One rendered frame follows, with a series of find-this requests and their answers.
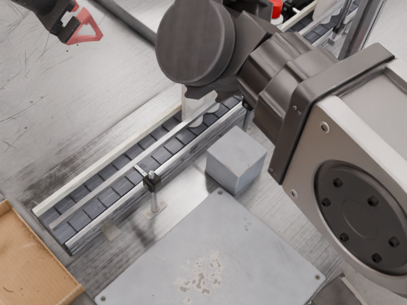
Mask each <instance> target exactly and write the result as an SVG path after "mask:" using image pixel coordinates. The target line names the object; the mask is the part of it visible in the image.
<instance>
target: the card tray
mask: <svg viewBox="0 0 407 305"><path fill-rule="evenodd" d="M84 291H85V290H84V288H83V287H82V285H81V284H79V283H78V282H77V281H76V279H75V278H74V277H73V276H72V275H71V273H69V271H68V270H67V269H66V268H65V267H64V265H63V264H62V263H61V262H60V261H59V260H58V259H57V258H56V256H55V255H54V254H53V253H52V252H51V250H49V248H48V247H47V246H46V245H45V244H44V242H43V241H42V240H41V239H40V238H39V237H38V236H37V235H36V233H35V232H34V231H33V230H32V228H31V227H29V225H28V224H27V223H26V222H25V221H24V219H23V218H22V217H21V216H20V215H19V214H18V213H17V212H16V210H15V209H14V208H13V207H12V205H11V204H10V203H9V201H8V200H7V199H5V200H4V201H3V202H1V203H0V305H69V304H70V303H72V302H73V301H74V300H75V299H76V298H77V297H78V296H80V294H82V293H83V292H84Z"/></svg>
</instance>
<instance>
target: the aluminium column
mask: <svg viewBox="0 0 407 305"><path fill-rule="evenodd" d="M386 2H387V0H361V1H360V4H359V7H358V9H357V11H356V14H355V16H354V19H353V21H352V24H351V26H350V28H349V31H348V34H347V35H346V38H345V41H344V43H343V45H342V48H341V51H340V53H339V56H338V58H337V59H338V60H339V61H342V60H344V59H346V58H347V57H349V56H351V55H353V54H355V53H357V52H358V51H360V50H362V49H364V48H365V47H366V44H367V42H368V40H369V38H370V35H371V33H372V31H373V29H374V27H375V25H376V23H377V21H378V19H379V16H380V14H381V12H382V10H383V8H384V6H385V4H386Z"/></svg>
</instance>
